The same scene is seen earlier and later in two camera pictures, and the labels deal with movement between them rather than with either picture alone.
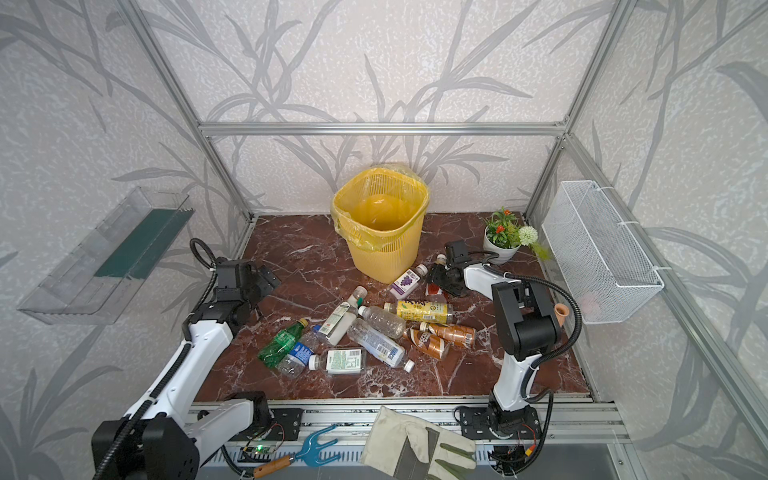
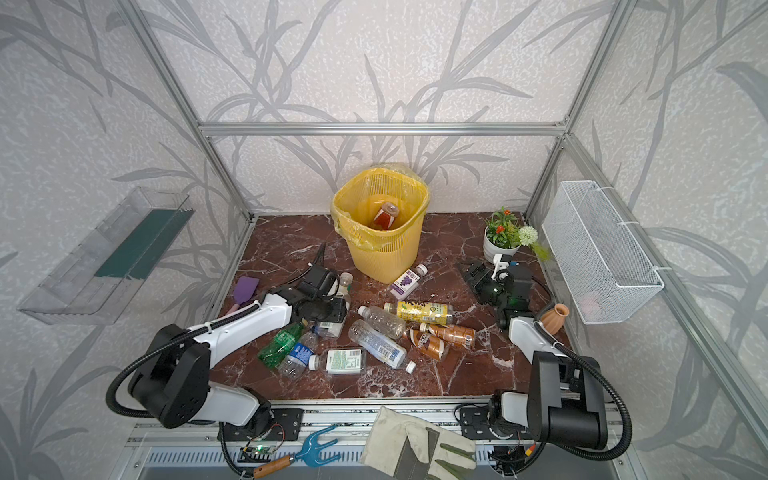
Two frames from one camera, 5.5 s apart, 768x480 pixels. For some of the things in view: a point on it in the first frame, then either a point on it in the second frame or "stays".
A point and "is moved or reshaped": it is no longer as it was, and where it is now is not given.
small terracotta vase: (561, 310) stays
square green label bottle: (338, 361) stays
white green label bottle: (341, 317) is moved or reshaped
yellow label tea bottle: (421, 311) stays
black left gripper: (261, 280) → (334, 309)
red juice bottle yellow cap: (434, 289) → (385, 217)
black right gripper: (454, 271) → (482, 277)
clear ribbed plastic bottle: (383, 321) stays
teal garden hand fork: (309, 456) stays
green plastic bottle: (273, 354) stays
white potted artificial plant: (504, 236) stays
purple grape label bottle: (408, 281) stays
